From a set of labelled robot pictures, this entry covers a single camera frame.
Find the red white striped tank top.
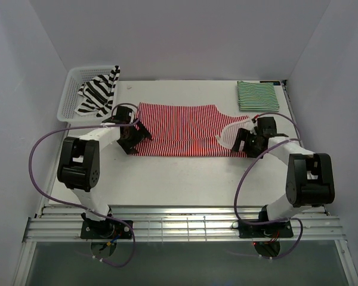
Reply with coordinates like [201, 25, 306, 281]
[135, 102, 251, 158]

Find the green white striped tank top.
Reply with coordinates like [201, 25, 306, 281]
[237, 81, 280, 112]

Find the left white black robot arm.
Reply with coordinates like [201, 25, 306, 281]
[57, 118, 152, 222]

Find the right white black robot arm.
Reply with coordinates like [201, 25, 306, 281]
[232, 128, 335, 226]

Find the black white striped tank top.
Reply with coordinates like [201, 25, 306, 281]
[75, 66, 121, 118]

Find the white plastic basket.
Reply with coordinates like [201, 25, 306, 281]
[57, 66, 118, 125]

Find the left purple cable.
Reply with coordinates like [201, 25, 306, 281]
[28, 102, 141, 268]

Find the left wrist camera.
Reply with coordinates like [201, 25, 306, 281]
[102, 106, 137, 124]

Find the aluminium rail frame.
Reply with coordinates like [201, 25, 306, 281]
[24, 206, 346, 243]

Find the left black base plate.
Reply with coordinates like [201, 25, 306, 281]
[79, 220, 133, 240]

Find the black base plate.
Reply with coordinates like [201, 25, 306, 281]
[232, 220, 294, 238]
[79, 220, 133, 240]

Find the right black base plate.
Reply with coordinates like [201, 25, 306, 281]
[232, 220, 294, 238]

